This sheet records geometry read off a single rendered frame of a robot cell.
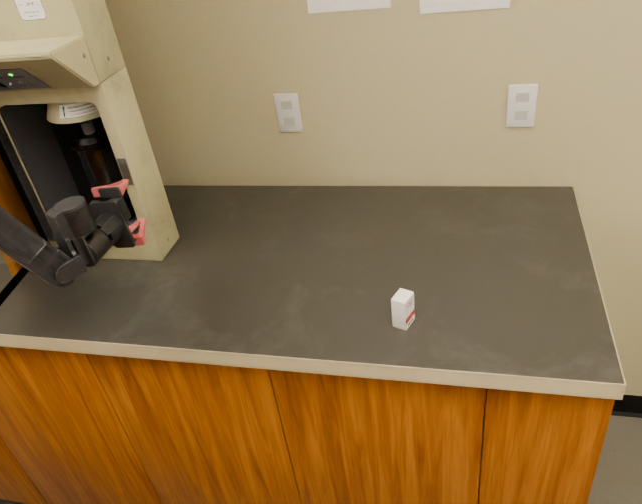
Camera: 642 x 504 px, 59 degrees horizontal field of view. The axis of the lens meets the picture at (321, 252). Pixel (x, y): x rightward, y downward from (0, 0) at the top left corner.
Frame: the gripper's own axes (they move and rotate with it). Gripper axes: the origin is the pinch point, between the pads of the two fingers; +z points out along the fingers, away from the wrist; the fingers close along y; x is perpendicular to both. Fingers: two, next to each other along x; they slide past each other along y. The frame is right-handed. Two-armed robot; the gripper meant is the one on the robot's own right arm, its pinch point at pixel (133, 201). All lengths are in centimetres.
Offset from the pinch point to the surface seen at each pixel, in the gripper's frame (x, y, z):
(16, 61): 12.8, 31.5, 0.9
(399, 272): -53, -29, 12
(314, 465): -30, -69, -14
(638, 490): -115, -129, 26
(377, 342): -51, -29, -12
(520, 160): -82, -25, 55
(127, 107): 5.6, 14.4, 18.7
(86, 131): 20.9, 9.1, 20.9
